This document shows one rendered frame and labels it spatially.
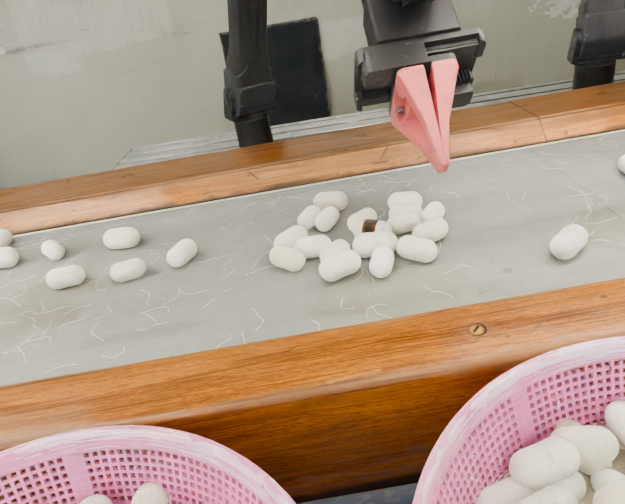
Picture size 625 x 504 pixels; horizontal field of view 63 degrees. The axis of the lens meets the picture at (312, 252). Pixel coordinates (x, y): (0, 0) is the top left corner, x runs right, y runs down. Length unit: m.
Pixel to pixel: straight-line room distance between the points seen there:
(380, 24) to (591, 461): 0.33
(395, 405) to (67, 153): 2.66
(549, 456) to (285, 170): 0.43
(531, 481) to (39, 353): 0.35
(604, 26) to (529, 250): 0.60
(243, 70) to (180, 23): 1.72
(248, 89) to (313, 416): 0.65
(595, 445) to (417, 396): 0.09
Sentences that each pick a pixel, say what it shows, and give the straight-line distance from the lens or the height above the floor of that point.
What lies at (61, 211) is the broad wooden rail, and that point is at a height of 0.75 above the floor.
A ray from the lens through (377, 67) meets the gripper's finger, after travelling 0.41.
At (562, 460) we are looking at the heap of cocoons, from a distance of 0.29.
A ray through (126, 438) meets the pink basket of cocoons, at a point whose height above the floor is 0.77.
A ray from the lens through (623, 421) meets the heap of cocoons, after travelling 0.31.
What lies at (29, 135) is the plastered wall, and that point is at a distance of 2.91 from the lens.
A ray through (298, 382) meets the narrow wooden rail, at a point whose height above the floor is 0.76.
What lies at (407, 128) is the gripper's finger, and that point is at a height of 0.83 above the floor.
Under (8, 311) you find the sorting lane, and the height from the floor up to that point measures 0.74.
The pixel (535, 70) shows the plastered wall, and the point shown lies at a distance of 2.76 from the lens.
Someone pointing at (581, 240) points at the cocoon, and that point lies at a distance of 0.43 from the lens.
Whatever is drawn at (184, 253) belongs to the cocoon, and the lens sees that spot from 0.48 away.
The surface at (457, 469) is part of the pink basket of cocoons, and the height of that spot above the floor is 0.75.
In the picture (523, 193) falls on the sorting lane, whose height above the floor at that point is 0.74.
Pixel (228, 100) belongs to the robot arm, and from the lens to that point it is 0.90.
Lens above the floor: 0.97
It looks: 29 degrees down
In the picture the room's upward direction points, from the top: 10 degrees counter-clockwise
